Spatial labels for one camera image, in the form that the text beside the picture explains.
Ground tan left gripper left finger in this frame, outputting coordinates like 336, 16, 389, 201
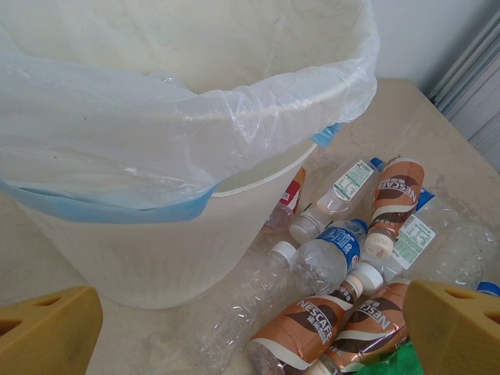
0, 285, 104, 375

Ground white ribbed plastic bin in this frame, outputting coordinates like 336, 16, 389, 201
15, 77, 378, 312

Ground clear plastic bottle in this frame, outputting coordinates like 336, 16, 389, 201
420, 222, 500, 298

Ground large bottle green white label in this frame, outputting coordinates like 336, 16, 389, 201
345, 212, 438, 294

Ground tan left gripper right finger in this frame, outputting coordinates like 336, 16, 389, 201
404, 279, 500, 375

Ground long clear bottle white cap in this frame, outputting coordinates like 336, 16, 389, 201
198, 240, 313, 363

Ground clear bottle red label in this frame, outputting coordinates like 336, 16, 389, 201
265, 166, 308, 235

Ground green plastic bottle yellow cap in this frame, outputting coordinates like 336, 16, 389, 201
357, 337, 425, 375

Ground white bin with plastic liner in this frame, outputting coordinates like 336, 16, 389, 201
0, 0, 382, 223

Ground brown Nescafe coffee bottle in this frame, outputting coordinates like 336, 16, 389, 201
308, 279, 411, 375
363, 155, 426, 259
245, 273, 364, 372

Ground small bottle green white label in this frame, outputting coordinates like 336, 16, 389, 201
287, 158, 382, 244

